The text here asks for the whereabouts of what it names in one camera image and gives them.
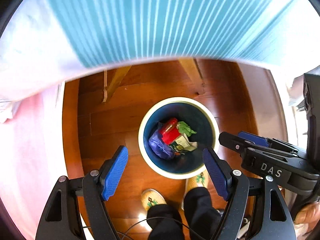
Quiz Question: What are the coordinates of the red box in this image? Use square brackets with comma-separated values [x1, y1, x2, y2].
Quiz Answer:
[161, 117, 180, 145]

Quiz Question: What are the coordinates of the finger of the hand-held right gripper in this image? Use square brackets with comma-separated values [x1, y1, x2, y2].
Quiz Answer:
[219, 132, 250, 159]
[237, 131, 307, 157]

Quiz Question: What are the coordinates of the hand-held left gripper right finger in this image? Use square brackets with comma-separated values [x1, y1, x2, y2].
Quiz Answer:
[202, 147, 298, 240]

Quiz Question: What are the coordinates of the person's right hand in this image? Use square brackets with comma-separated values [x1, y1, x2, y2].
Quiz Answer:
[297, 201, 320, 224]

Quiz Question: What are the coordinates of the person's yellow slipper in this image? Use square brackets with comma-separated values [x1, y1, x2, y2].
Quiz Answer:
[141, 189, 167, 209]
[184, 169, 208, 189]

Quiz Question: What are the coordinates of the pink bed blanket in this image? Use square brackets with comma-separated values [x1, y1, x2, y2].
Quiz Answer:
[0, 85, 83, 240]

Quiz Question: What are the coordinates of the green chocolate box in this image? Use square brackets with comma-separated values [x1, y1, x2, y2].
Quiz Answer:
[168, 133, 198, 155]

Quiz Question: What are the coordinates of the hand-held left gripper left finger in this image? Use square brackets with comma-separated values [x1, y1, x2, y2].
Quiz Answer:
[35, 145, 129, 240]

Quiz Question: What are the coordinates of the yellow-green wrapper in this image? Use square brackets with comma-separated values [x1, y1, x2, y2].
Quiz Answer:
[177, 121, 197, 137]

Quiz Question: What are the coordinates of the person's left trouser leg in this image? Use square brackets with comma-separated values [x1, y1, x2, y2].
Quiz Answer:
[146, 204, 185, 240]

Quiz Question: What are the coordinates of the white rimmed blue trash bin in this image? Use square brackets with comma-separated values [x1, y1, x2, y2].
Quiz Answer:
[138, 97, 220, 180]

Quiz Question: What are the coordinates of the person's right yellow slipper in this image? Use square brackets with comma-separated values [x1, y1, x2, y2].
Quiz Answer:
[184, 169, 208, 189]

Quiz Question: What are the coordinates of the teal white printed tablecloth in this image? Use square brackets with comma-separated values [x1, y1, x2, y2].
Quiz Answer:
[0, 0, 320, 98]

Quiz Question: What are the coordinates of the purple plastic bag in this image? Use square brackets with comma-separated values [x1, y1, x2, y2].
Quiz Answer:
[148, 129, 177, 160]

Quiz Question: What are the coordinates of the person's left yellow slipper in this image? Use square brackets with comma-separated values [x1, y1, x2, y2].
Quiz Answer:
[141, 189, 167, 209]

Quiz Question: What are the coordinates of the wooden table leg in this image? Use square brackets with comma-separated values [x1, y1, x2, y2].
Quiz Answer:
[101, 66, 132, 103]
[179, 58, 207, 95]

